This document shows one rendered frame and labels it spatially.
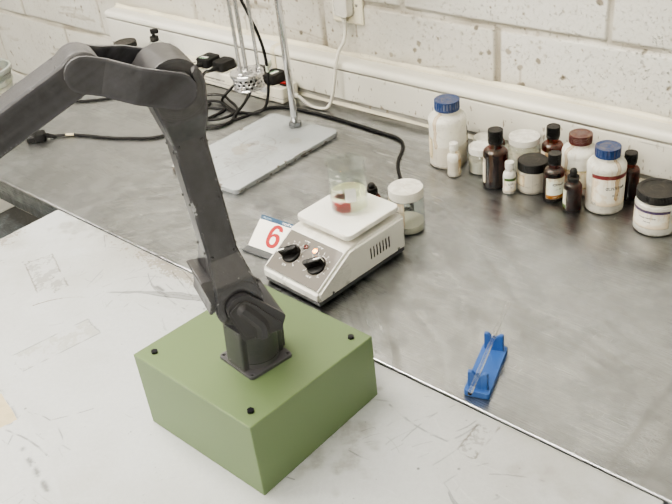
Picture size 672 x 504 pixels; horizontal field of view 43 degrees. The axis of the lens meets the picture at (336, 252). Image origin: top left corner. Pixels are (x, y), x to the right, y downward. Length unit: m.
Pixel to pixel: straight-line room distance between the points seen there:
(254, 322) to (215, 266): 0.08
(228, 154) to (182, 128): 0.92
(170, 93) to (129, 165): 1.02
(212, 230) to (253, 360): 0.18
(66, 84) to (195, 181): 0.16
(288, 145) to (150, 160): 0.29
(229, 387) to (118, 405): 0.24
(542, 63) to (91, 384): 0.97
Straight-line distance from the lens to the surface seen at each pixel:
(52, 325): 1.40
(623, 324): 1.26
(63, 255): 1.57
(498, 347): 1.18
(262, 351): 1.02
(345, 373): 1.06
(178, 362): 1.06
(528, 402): 1.12
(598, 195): 1.48
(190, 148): 0.87
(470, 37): 1.72
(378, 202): 1.37
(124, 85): 0.82
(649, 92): 1.58
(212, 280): 0.94
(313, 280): 1.29
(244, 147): 1.79
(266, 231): 1.45
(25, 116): 0.83
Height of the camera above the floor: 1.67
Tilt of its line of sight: 33 degrees down
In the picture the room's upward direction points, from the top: 7 degrees counter-clockwise
